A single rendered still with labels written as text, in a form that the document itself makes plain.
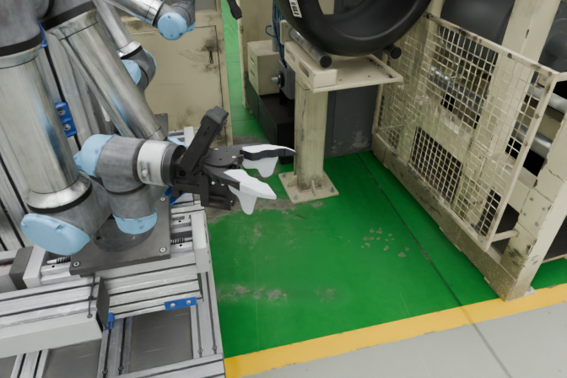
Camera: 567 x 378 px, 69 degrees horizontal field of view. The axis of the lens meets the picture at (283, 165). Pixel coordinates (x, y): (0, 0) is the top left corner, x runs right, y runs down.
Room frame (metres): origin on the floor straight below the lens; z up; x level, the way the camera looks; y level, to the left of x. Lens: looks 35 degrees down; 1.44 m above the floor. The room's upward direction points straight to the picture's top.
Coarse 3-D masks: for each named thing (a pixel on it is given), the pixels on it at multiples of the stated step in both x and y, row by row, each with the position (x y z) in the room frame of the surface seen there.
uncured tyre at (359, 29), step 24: (288, 0) 1.39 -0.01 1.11; (312, 0) 1.37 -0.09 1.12; (384, 0) 1.74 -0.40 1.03; (408, 0) 1.64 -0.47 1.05; (312, 24) 1.37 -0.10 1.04; (336, 24) 1.69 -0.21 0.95; (360, 24) 1.70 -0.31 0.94; (384, 24) 1.64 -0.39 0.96; (408, 24) 1.48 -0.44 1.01; (336, 48) 1.41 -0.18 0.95; (360, 48) 1.43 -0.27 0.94; (384, 48) 1.50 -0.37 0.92
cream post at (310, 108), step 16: (320, 0) 1.79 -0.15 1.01; (304, 96) 1.78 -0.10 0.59; (320, 96) 1.80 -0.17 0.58; (304, 112) 1.78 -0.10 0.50; (320, 112) 1.80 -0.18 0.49; (304, 128) 1.78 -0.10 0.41; (320, 128) 1.80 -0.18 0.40; (304, 144) 1.78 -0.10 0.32; (320, 144) 1.80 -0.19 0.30; (304, 160) 1.78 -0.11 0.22; (320, 160) 1.81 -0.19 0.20; (304, 176) 1.78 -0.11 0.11; (320, 176) 1.81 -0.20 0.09
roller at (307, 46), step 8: (296, 32) 1.68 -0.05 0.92; (296, 40) 1.65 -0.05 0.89; (304, 40) 1.58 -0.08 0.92; (304, 48) 1.56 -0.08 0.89; (312, 48) 1.50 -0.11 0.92; (312, 56) 1.47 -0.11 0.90; (320, 56) 1.42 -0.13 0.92; (328, 56) 1.41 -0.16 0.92; (320, 64) 1.40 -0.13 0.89; (328, 64) 1.41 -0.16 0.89
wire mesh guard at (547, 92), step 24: (456, 48) 1.46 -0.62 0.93; (504, 48) 1.26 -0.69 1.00; (456, 72) 1.43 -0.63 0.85; (552, 72) 1.08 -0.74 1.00; (384, 120) 1.83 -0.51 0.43; (384, 144) 1.79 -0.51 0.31; (432, 144) 1.47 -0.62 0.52; (504, 144) 1.15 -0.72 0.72; (528, 144) 1.07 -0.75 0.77; (408, 168) 1.57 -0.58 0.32; (432, 168) 1.43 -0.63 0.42; (480, 168) 1.20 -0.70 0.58; (504, 168) 1.12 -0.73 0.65; (432, 192) 1.39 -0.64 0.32; (504, 192) 1.08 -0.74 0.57; (456, 216) 1.24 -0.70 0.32
